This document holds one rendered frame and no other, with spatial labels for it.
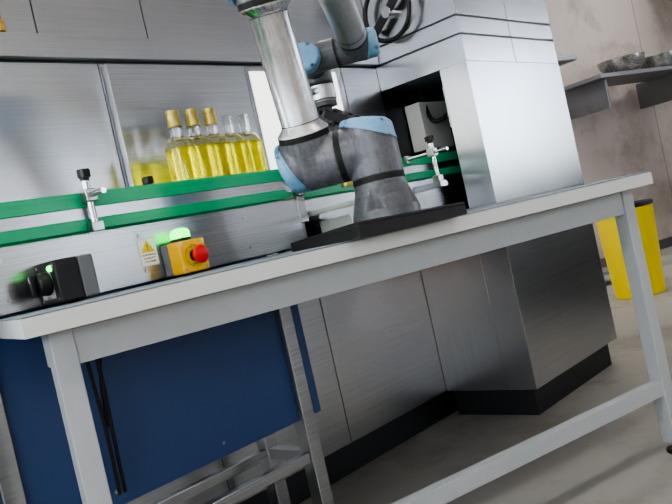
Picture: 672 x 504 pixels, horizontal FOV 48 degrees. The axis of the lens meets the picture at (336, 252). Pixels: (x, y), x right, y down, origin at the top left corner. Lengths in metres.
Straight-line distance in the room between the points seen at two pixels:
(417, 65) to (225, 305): 1.57
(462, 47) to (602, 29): 4.55
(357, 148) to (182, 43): 0.80
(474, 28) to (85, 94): 1.37
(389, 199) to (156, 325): 0.56
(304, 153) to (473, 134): 1.11
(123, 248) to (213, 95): 0.75
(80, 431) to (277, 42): 0.85
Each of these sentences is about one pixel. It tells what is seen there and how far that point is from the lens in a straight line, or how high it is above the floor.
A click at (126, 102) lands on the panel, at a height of 1.22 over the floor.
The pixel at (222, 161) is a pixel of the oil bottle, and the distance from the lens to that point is 2.01.
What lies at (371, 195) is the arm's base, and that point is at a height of 0.83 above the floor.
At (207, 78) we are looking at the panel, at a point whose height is 1.28.
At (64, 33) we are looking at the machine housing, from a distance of 2.09.
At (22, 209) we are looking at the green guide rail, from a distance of 1.58.
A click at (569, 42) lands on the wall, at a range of 6.79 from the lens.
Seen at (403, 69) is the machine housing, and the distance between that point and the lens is 2.81.
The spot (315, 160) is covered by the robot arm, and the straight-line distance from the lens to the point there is 1.64.
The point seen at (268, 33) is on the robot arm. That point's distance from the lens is 1.63.
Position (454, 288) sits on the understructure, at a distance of 2.77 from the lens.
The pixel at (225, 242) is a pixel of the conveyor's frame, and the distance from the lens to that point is 1.80.
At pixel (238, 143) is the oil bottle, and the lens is 2.06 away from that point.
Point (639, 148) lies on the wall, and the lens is 7.19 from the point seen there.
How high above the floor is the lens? 0.77
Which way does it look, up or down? 2 degrees down
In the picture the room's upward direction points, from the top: 13 degrees counter-clockwise
